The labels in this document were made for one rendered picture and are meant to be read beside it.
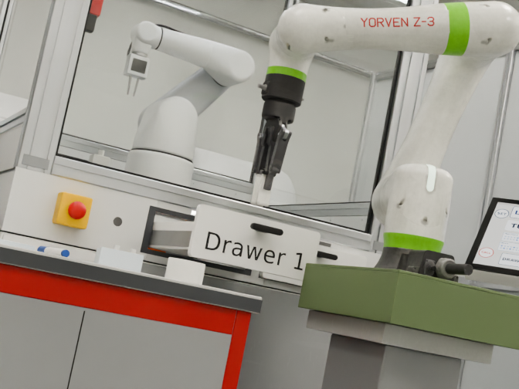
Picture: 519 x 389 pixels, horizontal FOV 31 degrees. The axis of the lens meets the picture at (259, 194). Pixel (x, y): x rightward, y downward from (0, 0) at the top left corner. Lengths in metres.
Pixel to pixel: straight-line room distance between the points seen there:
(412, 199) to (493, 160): 2.03
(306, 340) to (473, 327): 0.65
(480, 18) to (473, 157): 2.06
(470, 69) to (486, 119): 1.88
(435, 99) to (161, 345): 0.94
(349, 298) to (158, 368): 0.44
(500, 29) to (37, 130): 1.04
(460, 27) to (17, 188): 1.03
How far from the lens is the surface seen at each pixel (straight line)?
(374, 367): 1.89
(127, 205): 2.20
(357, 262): 2.44
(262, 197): 2.08
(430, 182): 1.97
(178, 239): 2.04
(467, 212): 4.04
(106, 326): 1.59
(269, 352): 2.36
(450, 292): 1.83
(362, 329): 1.87
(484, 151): 4.06
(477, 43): 2.09
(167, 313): 1.62
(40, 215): 2.15
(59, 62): 2.19
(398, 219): 1.97
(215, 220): 1.93
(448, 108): 2.20
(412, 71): 2.59
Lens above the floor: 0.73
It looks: 7 degrees up
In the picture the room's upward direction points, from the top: 11 degrees clockwise
